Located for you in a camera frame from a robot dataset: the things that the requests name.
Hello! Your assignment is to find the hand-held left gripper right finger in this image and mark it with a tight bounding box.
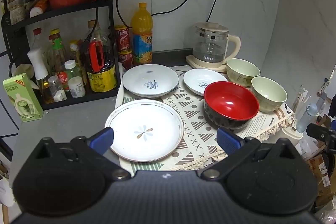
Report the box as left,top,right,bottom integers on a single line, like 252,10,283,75
201,127,303,182

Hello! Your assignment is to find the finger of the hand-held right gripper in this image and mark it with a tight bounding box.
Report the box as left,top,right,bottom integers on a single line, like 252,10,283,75
306,123,336,154

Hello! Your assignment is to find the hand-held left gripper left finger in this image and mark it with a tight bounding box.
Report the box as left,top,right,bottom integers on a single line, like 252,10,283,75
34,127,131,182

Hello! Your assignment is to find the red and black bowl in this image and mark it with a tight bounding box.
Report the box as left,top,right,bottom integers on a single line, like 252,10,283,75
204,81,260,130

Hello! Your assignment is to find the large white flower plate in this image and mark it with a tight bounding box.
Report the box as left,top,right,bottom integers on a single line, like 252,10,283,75
104,99,185,163

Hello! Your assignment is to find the pale green bowl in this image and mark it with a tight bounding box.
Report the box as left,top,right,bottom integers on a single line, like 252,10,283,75
226,58,261,87
251,76,288,113

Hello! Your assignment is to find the small white plate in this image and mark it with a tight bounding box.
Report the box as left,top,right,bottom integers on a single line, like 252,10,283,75
183,68,229,96

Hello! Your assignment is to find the white deep plate blue print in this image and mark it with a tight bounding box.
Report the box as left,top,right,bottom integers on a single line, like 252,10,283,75
122,64,180,98

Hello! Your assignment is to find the light blue bottle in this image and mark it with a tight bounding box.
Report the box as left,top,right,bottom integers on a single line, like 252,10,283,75
297,102,320,134

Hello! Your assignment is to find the white round container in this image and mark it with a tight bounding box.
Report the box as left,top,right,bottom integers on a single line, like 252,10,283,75
283,126,304,148

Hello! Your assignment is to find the patterned table mat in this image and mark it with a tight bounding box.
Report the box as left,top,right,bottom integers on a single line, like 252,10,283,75
115,65,294,170

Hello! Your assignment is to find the bundle of chopsticks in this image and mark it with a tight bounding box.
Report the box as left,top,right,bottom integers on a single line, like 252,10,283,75
292,84,312,115

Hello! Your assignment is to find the small white plastic bottle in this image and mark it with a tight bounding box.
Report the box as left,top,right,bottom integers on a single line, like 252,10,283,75
69,76,86,98

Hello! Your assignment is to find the small glass shaker jar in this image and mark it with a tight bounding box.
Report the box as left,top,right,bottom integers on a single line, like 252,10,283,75
48,75,67,102

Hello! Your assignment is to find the green bottle with white cap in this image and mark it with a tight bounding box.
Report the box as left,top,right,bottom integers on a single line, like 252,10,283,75
64,59,82,81

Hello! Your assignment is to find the red drink can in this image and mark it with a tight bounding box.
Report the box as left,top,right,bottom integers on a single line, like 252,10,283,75
118,49,134,70
114,25,131,52

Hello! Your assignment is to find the cream kettle base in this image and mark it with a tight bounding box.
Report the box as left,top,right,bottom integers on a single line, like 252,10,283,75
186,55,229,73

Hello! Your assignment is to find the green cardboard box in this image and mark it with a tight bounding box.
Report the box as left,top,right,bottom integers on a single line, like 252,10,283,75
3,72,44,123

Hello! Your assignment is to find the glass electric kettle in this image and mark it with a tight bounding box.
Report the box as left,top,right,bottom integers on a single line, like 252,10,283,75
192,22,241,65

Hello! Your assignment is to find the green label sauce bottle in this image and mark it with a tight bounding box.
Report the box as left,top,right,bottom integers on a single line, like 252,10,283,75
49,29,68,75

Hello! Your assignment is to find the orange juice bottle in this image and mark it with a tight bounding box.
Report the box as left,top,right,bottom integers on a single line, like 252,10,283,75
131,3,153,66

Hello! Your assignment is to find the clear bottle with red cap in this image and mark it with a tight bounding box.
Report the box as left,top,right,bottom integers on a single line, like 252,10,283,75
32,28,49,52

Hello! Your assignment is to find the black metal rack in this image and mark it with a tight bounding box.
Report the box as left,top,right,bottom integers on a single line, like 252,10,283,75
0,0,123,110

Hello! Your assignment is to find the white and orange bottle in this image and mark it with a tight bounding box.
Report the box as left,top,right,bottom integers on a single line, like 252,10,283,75
29,0,51,18

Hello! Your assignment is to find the large bottle with red handle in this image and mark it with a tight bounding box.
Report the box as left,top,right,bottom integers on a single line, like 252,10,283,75
82,20,118,93

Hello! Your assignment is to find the black rack cable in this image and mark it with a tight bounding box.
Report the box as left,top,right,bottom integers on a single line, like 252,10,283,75
80,7,100,52

